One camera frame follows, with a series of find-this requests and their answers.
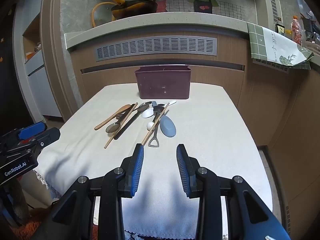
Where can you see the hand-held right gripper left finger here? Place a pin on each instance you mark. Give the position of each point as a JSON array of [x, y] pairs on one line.
[[137, 170]]

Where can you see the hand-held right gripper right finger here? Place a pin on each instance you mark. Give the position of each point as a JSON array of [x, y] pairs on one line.
[[182, 170]]

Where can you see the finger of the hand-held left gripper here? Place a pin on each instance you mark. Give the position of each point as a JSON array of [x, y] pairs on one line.
[[32, 128], [50, 135]]

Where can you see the shovel-shaped metal spoon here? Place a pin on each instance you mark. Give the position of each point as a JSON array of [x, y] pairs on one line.
[[153, 140]]

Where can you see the blue-grey rice paddle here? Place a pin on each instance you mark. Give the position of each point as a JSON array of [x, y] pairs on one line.
[[168, 127]]

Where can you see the small white spoon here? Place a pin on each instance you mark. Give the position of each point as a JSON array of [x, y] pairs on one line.
[[150, 125]]

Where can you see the translucent grey spoon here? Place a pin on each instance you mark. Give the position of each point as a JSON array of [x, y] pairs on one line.
[[113, 128]]

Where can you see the small steel spoon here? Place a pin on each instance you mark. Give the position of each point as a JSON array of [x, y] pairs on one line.
[[122, 116]]

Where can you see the white plastic spoon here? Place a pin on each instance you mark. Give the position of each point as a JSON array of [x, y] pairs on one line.
[[147, 113]]

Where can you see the wooden spoon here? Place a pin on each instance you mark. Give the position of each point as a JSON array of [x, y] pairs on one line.
[[110, 119]]

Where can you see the maroon plastic utensil holder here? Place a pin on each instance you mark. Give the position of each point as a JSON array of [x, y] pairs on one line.
[[162, 85]]

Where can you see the white tablecloth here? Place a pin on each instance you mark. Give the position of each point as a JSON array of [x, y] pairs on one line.
[[205, 130]]

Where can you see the white shelf cabinet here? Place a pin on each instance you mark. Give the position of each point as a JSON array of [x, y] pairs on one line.
[[37, 80]]

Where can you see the red floor mat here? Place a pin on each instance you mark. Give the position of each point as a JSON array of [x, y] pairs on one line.
[[37, 220]]

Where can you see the wooden kitchen counter cabinet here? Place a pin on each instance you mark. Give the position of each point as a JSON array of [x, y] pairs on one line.
[[112, 76]]

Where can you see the long grey vent grille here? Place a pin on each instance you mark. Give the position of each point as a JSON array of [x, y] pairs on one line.
[[155, 48]]

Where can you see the glass lid yellow rim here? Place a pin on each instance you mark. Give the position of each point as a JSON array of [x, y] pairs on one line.
[[100, 15]]

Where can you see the short grey vent grille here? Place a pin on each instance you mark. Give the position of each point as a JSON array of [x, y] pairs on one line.
[[272, 66]]

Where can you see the green checked cloth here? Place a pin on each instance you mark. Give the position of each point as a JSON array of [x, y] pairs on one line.
[[272, 47]]

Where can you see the dark labelled bottle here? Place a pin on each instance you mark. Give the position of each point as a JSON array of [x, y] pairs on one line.
[[280, 30]]

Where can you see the red snack bag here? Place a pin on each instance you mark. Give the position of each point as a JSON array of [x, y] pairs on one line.
[[297, 31]]

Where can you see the black basket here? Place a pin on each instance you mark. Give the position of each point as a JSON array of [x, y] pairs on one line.
[[310, 20]]

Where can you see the white slotted wall vent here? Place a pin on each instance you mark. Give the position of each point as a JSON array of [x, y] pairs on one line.
[[273, 8]]

